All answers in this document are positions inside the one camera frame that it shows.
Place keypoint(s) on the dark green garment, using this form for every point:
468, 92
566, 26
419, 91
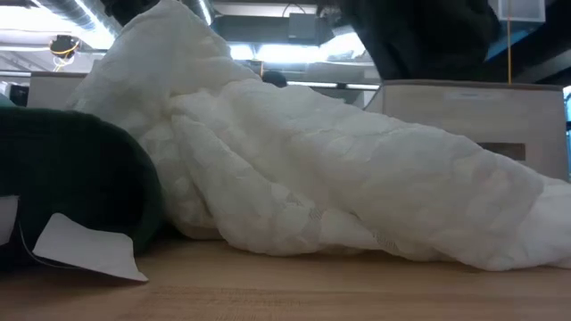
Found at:
80, 165

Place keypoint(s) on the white textured garment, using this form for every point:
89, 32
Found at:
312, 169

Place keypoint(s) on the black garment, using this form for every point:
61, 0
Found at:
424, 40

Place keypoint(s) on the grey ceiling box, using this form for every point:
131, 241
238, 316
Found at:
302, 27

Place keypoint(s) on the white paper hang tag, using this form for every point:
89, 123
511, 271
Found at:
85, 247

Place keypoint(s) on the right cardboard box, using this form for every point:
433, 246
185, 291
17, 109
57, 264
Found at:
490, 116

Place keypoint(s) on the white hanging box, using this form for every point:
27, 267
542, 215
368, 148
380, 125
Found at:
522, 9

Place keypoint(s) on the silver ceiling duct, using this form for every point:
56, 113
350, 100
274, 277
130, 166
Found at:
67, 8
204, 11

